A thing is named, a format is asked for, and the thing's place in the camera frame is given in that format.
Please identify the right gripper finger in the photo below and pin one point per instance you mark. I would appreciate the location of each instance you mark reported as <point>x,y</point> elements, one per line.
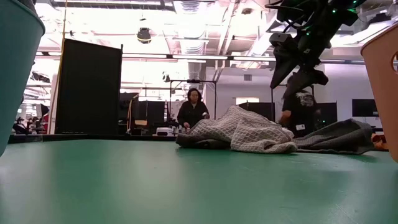
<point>308,79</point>
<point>284,65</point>

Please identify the teal plastic basket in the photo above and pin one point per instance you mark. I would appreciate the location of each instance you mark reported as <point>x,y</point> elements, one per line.
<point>15,77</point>

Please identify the orange towel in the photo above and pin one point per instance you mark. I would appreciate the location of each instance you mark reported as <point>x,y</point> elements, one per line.
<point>379,143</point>

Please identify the black partition panel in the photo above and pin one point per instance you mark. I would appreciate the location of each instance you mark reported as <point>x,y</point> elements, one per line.
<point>90,87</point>

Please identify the light grey waffle towel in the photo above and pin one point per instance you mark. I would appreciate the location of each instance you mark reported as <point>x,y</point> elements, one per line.
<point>248,133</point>

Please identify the black ceiling dome camera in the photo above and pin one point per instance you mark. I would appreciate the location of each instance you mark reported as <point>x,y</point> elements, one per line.
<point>144,35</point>

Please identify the silver ventilation duct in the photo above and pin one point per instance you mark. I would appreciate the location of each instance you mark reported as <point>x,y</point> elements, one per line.
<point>194,46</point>

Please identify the wall vent grille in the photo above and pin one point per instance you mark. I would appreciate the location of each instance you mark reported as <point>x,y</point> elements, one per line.
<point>247,77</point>

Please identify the black aluminium table frame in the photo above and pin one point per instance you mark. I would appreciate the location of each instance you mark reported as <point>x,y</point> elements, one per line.
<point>93,137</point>

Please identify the person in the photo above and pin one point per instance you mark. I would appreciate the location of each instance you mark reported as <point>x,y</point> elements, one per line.
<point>192,113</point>
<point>301,115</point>

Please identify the green table mat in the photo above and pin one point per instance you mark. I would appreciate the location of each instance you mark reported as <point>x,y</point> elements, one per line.
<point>155,186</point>

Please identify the black metal stand frame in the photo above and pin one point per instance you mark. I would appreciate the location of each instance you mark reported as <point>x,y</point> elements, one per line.
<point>192,81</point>

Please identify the black wall monitor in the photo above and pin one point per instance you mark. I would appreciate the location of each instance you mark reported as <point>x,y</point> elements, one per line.
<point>363,107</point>

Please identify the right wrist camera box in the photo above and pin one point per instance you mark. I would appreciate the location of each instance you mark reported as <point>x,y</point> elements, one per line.
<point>281,40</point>

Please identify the dark grey towel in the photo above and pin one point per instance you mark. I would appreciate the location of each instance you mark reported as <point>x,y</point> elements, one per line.
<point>342,137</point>

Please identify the black booth screen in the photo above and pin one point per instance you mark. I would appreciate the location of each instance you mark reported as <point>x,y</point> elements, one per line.
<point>152,113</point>

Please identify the white box device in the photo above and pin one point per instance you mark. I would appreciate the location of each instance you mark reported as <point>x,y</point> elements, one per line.
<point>164,131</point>

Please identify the black divider screen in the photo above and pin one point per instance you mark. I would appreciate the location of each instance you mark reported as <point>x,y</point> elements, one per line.
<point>328,113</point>
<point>258,109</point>

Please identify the long ceiling light rail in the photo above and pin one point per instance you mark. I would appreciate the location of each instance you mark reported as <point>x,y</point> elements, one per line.
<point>199,57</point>

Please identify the orange plastic basket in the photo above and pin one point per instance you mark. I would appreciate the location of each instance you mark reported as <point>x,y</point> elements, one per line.
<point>382,109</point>

